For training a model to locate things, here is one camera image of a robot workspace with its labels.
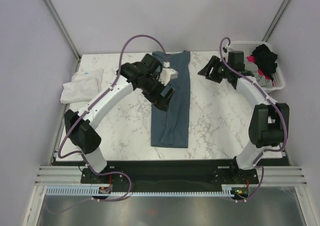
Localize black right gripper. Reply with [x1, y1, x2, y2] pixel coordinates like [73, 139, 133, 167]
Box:
[197, 56, 232, 84]

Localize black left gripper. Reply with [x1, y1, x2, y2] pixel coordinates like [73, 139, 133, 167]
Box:
[138, 74, 175, 112]

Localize teal blue polo shirt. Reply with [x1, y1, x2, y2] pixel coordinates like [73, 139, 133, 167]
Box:
[150, 51, 191, 148]

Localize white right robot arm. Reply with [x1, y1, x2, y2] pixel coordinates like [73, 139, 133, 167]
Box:
[198, 51, 290, 183]

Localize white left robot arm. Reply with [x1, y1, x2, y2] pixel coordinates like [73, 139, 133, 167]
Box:
[64, 54, 178, 182]

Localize white plastic laundry basket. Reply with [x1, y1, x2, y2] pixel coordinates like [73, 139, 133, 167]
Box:
[223, 41, 285, 93]

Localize red t shirt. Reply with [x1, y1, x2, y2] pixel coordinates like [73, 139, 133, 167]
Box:
[245, 56, 273, 81]

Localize grey t shirt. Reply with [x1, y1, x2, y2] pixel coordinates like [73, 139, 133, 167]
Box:
[244, 59, 273, 89]

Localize black t shirt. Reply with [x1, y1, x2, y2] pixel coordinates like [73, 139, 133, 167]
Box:
[251, 44, 278, 78]

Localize white folded t shirt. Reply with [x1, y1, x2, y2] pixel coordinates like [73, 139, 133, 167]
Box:
[60, 69, 104, 104]

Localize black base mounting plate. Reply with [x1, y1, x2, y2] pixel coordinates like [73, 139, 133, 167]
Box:
[51, 158, 292, 193]

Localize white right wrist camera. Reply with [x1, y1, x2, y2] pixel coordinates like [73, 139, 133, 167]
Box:
[222, 45, 232, 53]

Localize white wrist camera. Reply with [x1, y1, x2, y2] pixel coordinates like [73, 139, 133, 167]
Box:
[158, 62, 179, 86]
[222, 45, 232, 53]

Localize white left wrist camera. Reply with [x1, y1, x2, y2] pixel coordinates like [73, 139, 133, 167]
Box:
[158, 62, 179, 86]

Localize aluminium frame rail right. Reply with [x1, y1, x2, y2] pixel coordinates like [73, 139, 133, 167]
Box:
[262, 0, 292, 42]

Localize aluminium frame rail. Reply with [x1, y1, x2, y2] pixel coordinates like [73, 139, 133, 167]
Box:
[262, 0, 292, 42]
[42, 0, 81, 61]

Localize white slotted cable duct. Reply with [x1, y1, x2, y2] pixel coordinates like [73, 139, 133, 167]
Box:
[45, 186, 234, 197]

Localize aluminium front frame rails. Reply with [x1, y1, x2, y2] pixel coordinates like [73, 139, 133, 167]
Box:
[35, 166, 307, 186]

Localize aluminium frame rail left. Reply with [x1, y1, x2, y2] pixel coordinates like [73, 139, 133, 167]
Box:
[42, 0, 81, 61]

